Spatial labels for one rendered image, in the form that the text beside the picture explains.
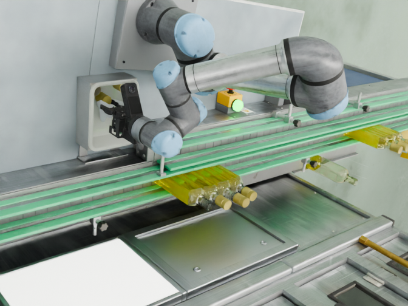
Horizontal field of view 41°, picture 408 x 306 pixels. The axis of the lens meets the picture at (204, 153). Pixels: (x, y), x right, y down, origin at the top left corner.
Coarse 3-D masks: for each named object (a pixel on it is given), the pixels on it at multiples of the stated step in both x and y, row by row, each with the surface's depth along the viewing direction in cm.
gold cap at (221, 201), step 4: (220, 196) 175; (216, 200) 175; (220, 200) 173; (224, 200) 173; (228, 200) 173; (216, 204) 175; (220, 204) 173; (224, 204) 172; (228, 204) 173; (224, 208) 173; (228, 208) 174
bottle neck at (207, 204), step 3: (201, 195) 174; (198, 198) 173; (201, 198) 172; (204, 198) 172; (198, 201) 173; (201, 201) 172; (204, 201) 171; (207, 201) 171; (210, 201) 171; (201, 204) 172; (204, 204) 171; (207, 204) 170; (210, 204) 172; (204, 207) 171; (207, 207) 170; (210, 207) 172
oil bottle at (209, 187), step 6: (186, 174) 184; (192, 174) 185; (198, 174) 185; (192, 180) 181; (198, 180) 181; (204, 180) 182; (204, 186) 177; (210, 186) 178; (216, 186) 179; (210, 192) 177; (216, 192) 178; (210, 198) 177
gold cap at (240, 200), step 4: (236, 196) 176; (240, 196) 176; (244, 196) 176; (236, 200) 176; (240, 200) 175; (244, 200) 174; (248, 200) 176; (240, 204) 175; (244, 204) 175; (248, 204) 176
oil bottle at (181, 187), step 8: (176, 176) 182; (160, 184) 185; (168, 184) 181; (176, 184) 178; (184, 184) 177; (192, 184) 178; (176, 192) 178; (184, 192) 175; (192, 192) 173; (200, 192) 174; (184, 200) 176; (192, 200) 173
